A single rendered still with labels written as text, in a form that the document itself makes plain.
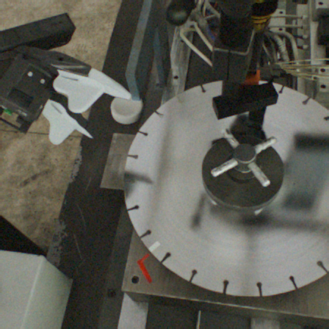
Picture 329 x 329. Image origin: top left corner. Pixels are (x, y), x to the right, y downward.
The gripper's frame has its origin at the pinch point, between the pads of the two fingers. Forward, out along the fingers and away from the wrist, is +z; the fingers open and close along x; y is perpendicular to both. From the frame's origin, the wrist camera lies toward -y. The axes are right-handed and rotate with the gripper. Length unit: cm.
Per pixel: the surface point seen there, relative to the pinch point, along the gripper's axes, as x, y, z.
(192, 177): 2.2, 3.2, 13.1
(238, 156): 9.8, 1.1, 14.8
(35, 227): -115, -3, 9
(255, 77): 6.2, -14.8, 15.6
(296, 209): 10.2, 3.6, 25.0
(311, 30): 0.4, -38.7, 27.1
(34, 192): -119, -16, 3
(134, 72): -1.0, -8.6, 0.0
